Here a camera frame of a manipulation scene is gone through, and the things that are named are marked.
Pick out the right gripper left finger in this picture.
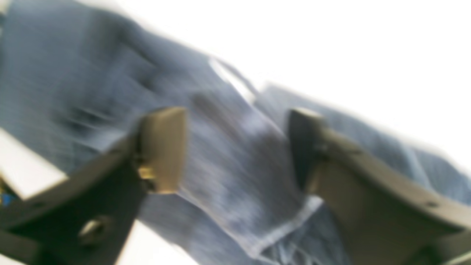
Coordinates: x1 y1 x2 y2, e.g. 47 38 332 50
1 107 187 265

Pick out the dark blue T-shirt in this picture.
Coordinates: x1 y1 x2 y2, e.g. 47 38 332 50
1 0 470 265

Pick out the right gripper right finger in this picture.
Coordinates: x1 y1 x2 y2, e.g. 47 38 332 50
287 108 471 265

